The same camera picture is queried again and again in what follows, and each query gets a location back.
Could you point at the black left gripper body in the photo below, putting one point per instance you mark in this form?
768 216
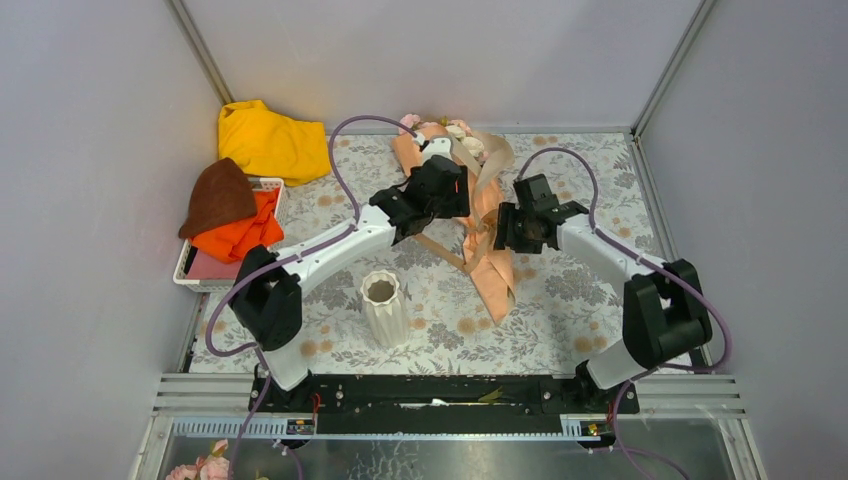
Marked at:
452 204

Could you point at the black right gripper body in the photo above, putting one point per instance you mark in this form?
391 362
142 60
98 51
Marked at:
513 230

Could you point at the tan satin ribbon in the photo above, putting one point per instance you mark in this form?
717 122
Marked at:
442 252

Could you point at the flower bouquet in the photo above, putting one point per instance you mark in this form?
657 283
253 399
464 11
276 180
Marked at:
487 156

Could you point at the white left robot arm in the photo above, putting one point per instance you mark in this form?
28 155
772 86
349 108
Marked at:
267 297

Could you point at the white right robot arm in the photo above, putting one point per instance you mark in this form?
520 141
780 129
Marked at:
662 316

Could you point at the white ribbed vase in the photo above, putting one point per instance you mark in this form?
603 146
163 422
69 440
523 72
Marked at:
383 305

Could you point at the pink artificial flowers at bottom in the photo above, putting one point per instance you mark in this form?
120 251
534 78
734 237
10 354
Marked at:
214 466

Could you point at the floral patterned table mat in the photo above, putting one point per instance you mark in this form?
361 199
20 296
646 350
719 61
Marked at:
563 314

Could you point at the yellow cloth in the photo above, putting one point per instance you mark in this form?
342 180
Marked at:
264 143

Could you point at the orange cloth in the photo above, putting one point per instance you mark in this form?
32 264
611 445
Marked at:
231 242

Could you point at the brown cloth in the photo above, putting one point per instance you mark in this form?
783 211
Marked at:
221 195

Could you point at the pink cloth in basket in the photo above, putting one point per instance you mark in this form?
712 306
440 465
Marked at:
201 266

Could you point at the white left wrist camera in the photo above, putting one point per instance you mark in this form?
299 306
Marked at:
435 146

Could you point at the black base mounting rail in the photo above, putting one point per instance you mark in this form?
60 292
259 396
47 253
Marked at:
451 405

